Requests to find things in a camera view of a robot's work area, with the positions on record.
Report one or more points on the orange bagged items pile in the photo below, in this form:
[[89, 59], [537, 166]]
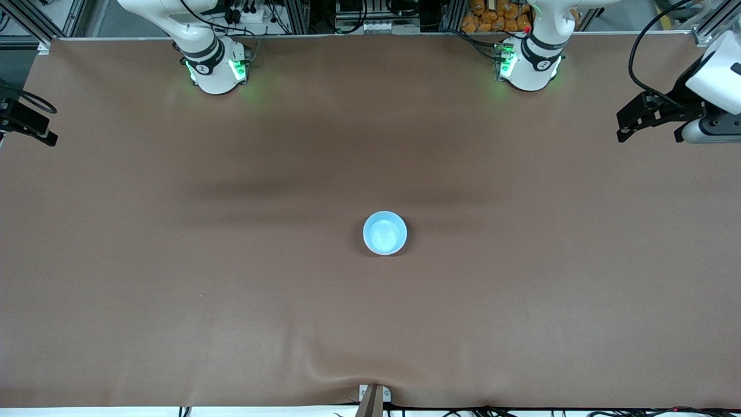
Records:
[[492, 14]]

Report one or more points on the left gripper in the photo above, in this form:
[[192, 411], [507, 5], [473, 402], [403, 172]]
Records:
[[681, 97]]

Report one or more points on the white electronic device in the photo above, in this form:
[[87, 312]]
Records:
[[382, 26]]

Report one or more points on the aluminium frame strut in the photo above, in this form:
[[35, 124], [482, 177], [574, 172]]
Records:
[[29, 22]]

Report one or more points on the metal bracket with post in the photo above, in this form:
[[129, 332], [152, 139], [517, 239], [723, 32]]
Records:
[[373, 402]]

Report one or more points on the blue bowl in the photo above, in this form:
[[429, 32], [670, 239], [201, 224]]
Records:
[[385, 233]]

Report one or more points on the white power strip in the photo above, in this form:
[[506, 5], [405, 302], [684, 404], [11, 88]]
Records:
[[252, 14]]

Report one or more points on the aluminium corner frame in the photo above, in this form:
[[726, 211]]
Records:
[[709, 29]]

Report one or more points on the brown table mat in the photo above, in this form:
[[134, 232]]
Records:
[[370, 324]]

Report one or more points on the aluminium frame post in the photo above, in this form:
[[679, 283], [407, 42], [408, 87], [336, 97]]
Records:
[[296, 14], [451, 14]]

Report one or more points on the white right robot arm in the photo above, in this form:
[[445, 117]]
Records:
[[214, 75]]

